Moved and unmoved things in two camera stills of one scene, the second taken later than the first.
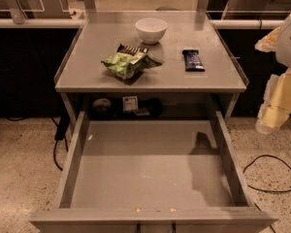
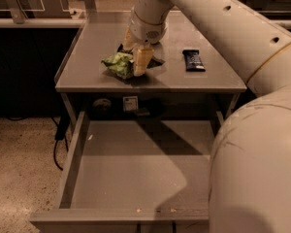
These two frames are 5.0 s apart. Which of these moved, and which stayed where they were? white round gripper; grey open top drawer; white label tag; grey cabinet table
Moved: white round gripper
Stayed: grey cabinet table; white label tag; grey open top drawer
